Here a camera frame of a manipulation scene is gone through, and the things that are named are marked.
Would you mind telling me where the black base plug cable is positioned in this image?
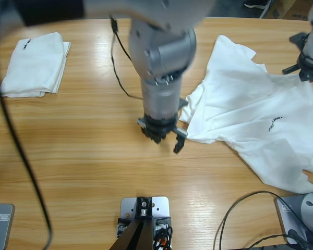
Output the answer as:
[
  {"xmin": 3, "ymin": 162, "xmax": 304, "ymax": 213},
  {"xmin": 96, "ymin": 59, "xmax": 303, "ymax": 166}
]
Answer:
[{"xmin": 246, "ymin": 229, "xmax": 313, "ymax": 250}]

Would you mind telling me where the folded white T-shirt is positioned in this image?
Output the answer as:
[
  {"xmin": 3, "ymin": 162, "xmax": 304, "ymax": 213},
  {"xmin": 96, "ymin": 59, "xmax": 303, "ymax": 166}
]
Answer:
[{"xmin": 0, "ymin": 32, "xmax": 71, "ymax": 98}]

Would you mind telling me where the white t-shirt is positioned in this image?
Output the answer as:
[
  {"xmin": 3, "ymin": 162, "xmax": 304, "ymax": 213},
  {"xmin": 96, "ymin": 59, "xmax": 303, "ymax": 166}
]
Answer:
[
  {"xmin": 178, "ymin": 35, "xmax": 313, "ymax": 195},
  {"xmin": 0, "ymin": 32, "xmax": 71, "ymax": 98}
]

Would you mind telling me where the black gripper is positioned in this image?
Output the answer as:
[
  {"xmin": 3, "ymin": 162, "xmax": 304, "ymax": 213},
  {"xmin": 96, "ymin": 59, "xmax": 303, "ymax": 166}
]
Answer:
[
  {"xmin": 137, "ymin": 113, "xmax": 188, "ymax": 154},
  {"xmin": 282, "ymin": 48, "xmax": 313, "ymax": 83}
]

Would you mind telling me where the brown cardboard box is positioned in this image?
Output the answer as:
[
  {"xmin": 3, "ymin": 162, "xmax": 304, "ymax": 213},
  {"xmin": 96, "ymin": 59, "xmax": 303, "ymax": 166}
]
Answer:
[{"xmin": 264, "ymin": 0, "xmax": 312, "ymax": 21}]

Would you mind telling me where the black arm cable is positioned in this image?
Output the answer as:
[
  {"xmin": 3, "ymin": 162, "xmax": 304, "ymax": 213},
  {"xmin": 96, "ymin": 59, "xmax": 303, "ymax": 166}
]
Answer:
[{"xmin": 0, "ymin": 15, "xmax": 144, "ymax": 250}]

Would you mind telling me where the black shoe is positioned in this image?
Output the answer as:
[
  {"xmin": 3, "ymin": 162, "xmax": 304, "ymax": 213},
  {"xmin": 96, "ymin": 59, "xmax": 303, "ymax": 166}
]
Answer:
[{"xmin": 244, "ymin": 0, "xmax": 272, "ymax": 10}]

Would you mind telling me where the orange cable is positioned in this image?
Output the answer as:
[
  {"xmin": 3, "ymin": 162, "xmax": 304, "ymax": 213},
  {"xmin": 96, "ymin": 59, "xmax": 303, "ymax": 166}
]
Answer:
[{"xmin": 156, "ymin": 231, "xmax": 172, "ymax": 247}]

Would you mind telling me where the white block with dark post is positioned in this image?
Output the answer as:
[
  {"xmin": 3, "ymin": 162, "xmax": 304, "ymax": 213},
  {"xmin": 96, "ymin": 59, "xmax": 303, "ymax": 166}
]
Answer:
[{"xmin": 109, "ymin": 196, "xmax": 173, "ymax": 250}]

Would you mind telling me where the long looped black cable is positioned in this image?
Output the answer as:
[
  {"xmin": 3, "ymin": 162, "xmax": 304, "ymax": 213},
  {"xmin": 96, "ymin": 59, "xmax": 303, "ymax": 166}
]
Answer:
[{"xmin": 215, "ymin": 190, "xmax": 307, "ymax": 250}]

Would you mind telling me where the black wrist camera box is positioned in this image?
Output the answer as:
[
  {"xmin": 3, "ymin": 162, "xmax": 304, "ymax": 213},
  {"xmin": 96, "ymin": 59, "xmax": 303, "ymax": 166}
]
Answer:
[
  {"xmin": 178, "ymin": 98, "xmax": 189, "ymax": 115},
  {"xmin": 288, "ymin": 32, "xmax": 310, "ymax": 46}
]

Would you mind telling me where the grey base plate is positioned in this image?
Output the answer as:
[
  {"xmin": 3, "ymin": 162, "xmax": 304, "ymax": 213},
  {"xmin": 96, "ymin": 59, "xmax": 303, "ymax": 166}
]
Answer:
[
  {"xmin": 273, "ymin": 195, "xmax": 313, "ymax": 245},
  {"xmin": 0, "ymin": 203, "xmax": 16, "ymax": 250}
]

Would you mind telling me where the white metal table leg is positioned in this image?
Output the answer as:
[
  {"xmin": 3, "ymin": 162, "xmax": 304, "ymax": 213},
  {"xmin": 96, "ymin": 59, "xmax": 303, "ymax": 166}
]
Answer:
[{"xmin": 259, "ymin": 0, "xmax": 276, "ymax": 19}]

